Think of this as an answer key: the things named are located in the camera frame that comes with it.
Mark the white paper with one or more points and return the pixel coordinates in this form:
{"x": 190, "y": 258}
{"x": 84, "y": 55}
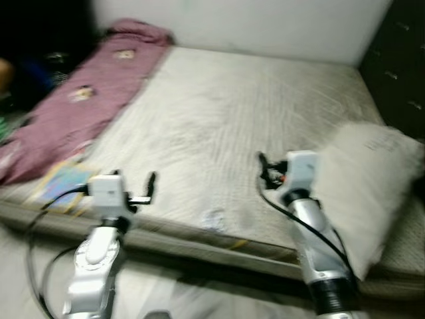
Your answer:
{"x": 214, "y": 219}

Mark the colourful picture book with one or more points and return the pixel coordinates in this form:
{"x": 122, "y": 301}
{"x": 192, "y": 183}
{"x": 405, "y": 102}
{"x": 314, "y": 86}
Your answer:
{"x": 61, "y": 183}

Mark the white pillow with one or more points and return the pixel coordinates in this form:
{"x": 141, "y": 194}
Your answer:
{"x": 365, "y": 193}

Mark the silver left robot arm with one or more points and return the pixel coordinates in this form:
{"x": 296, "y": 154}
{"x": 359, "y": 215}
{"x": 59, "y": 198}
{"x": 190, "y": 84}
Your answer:
{"x": 96, "y": 266}

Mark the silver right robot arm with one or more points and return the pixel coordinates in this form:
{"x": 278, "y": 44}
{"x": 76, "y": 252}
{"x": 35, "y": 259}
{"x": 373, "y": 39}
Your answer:
{"x": 322, "y": 259}

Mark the white quilted mattress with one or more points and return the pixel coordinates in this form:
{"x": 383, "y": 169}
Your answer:
{"x": 232, "y": 126}

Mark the pink cartoon print blanket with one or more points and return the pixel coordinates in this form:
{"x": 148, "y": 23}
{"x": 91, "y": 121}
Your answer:
{"x": 80, "y": 113}

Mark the grey left robot leg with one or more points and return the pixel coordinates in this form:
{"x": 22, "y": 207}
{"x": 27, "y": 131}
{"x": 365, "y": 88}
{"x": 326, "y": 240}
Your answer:
{"x": 156, "y": 315}

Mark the dark tufted headboard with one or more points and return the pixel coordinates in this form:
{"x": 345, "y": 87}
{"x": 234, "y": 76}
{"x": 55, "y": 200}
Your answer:
{"x": 398, "y": 66}

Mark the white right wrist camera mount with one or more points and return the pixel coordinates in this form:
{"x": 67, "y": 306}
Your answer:
{"x": 302, "y": 169}

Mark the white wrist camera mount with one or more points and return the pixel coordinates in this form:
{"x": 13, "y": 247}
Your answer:
{"x": 302, "y": 169}
{"x": 106, "y": 191}

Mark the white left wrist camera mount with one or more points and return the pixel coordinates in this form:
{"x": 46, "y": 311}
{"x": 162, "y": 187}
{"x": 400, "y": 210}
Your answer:
{"x": 106, "y": 191}

